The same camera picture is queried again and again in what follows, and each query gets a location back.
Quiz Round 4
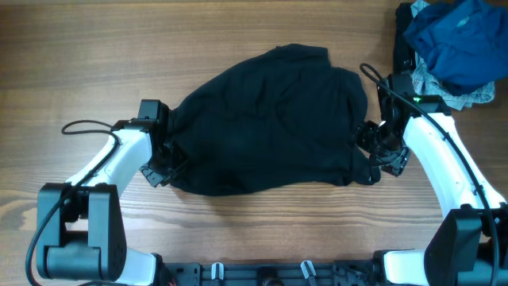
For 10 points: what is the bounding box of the light grey garment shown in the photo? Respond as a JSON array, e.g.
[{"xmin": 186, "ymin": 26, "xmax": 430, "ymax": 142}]
[{"xmin": 410, "ymin": 51, "xmax": 495, "ymax": 110}]

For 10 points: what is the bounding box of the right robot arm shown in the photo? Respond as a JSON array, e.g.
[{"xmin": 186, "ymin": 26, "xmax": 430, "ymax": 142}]
[{"xmin": 356, "ymin": 95, "xmax": 507, "ymax": 285}]

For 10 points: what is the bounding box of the black garment in pile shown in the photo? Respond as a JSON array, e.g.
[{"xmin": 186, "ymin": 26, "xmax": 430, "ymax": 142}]
[{"xmin": 393, "ymin": 2, "xmax": 416, "ymax": 74}]

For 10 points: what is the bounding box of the black polo shirt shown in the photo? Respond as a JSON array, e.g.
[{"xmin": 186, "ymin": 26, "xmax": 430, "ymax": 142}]
[{"xmin": 170, "ymin": 44, "xmax": 381, "ymax": 196}]

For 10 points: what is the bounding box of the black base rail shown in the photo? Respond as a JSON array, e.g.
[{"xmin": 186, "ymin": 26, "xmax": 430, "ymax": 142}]
[{"xmin": 165, "ymin": 261, "xmax": 380, "ymax": 286}]

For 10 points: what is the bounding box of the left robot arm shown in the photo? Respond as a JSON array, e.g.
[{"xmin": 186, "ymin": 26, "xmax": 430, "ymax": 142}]
[{"xmin": 25, "ymin": 115, "xmax": 178, "ymax": 285}]

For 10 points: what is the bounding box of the blue garment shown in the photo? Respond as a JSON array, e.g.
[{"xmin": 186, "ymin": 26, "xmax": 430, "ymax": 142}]
[{"xmin": 404, "ymin": 0, "xmax": 507, "ymax": 96}]

